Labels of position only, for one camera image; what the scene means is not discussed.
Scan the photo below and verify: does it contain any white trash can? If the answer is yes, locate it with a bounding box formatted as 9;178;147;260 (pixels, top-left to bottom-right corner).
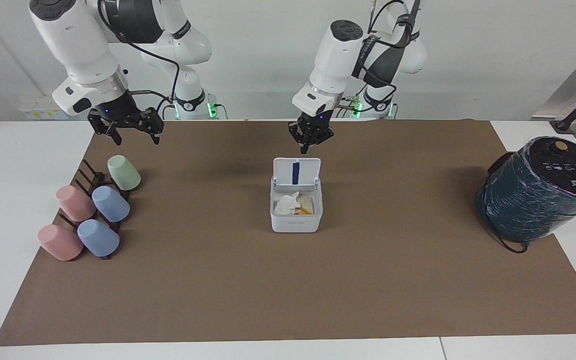
269;157;324;234

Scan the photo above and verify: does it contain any crumpled white tissue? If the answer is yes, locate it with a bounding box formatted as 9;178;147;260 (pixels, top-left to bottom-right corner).
274;191;302;216

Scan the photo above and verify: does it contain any green cup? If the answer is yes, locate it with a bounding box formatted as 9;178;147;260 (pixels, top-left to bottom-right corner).
107;154;142;192

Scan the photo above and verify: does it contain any blue cup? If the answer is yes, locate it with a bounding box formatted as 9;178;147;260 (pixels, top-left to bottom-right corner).
91;185;131;223
76;218;121;258

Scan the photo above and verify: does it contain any dark brown cup rack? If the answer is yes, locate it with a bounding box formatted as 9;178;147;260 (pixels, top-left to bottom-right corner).
57;158;132;261

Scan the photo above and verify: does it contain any dark teal wrapped cylinder appliance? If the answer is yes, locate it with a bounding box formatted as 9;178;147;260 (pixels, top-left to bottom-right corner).
475;135;576;244

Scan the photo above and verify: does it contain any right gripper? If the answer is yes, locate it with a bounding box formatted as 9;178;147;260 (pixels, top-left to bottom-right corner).
87;90;165;146

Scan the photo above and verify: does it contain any orange trash scrap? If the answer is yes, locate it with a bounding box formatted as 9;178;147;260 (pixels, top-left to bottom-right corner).
294;196;315;216

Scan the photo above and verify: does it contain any pink cup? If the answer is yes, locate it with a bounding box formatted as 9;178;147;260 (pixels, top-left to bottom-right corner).
37;224;84;262
56;185;97;223

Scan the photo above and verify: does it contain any white and yellow box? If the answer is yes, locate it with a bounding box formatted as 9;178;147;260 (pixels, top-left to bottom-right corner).
17;96;65;121

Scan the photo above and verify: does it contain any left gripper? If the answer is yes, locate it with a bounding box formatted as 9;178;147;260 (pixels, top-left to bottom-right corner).
288;111;336;155

